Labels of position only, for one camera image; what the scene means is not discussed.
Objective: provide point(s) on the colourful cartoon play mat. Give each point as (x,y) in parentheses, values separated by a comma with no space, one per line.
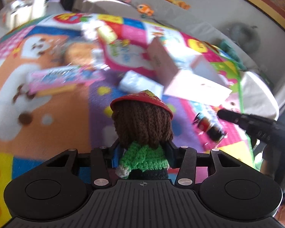
(61,123)

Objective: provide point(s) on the white tissue packet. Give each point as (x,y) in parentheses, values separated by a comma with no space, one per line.
(139,83)

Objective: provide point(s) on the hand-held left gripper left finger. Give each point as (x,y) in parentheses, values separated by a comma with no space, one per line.
(116,155)

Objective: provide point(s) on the grey neck pillow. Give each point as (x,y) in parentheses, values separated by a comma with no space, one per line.
(244,34)

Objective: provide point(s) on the white desktop organiser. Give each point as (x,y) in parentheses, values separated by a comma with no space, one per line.
(17,13)

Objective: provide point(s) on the white thermos bottle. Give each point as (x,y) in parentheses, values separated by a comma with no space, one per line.
(40,1)

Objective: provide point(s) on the bread in clear bag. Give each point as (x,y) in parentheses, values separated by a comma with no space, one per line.
(79,52)

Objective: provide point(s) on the pink cardboard box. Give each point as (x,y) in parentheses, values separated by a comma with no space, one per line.
(192,87)

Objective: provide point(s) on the gold framed red picture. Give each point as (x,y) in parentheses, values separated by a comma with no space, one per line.
(270,2)

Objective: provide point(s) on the crochet doll with red hat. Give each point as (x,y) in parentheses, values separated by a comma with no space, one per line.
(142,128)

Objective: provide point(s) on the pink snack packet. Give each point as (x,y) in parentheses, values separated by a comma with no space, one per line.
(61,78)

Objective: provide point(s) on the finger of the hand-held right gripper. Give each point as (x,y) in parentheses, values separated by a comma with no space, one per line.
(232,116)

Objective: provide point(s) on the yellow snack packet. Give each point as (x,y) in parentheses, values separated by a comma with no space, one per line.
(106,33)

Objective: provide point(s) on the orange fish plush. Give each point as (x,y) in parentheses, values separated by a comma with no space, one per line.
(144,9)

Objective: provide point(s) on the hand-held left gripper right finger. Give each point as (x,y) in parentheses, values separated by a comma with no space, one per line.
(173,154)

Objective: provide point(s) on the teal cushion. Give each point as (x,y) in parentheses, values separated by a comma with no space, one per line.
(231,52)

